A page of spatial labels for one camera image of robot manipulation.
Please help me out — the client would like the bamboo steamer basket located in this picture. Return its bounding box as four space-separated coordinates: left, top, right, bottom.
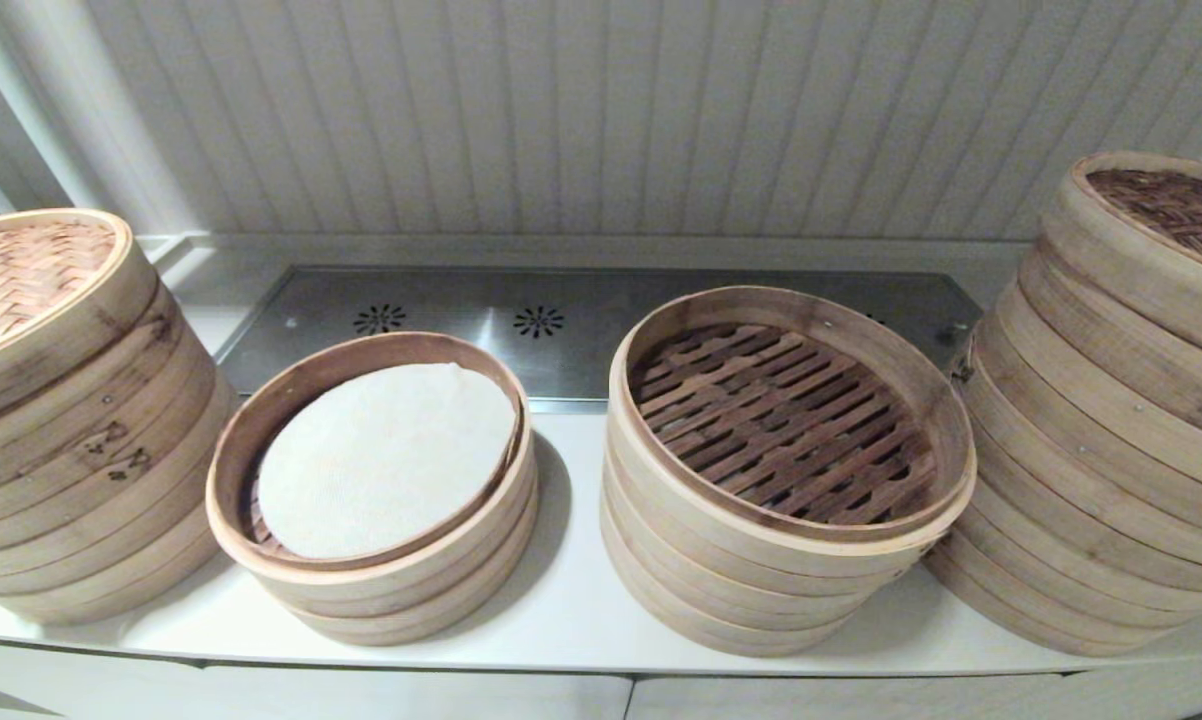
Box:
206 330 539 619
923 470 1202 659
606 285 979 606
0 450 237 628
601 470 937 659
0 350 237 566
951 340 1202 601
261 490 542 648

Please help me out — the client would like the stainless steel steam panel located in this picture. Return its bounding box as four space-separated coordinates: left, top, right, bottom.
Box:
216 265 984 416

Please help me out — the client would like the white round liner cloth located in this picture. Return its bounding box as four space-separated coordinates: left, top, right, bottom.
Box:
256 362 518 561

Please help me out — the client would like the white cabinet door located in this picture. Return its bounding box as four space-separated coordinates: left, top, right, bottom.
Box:
199 662 634 720
626 672 1072 720
0 640 204 720

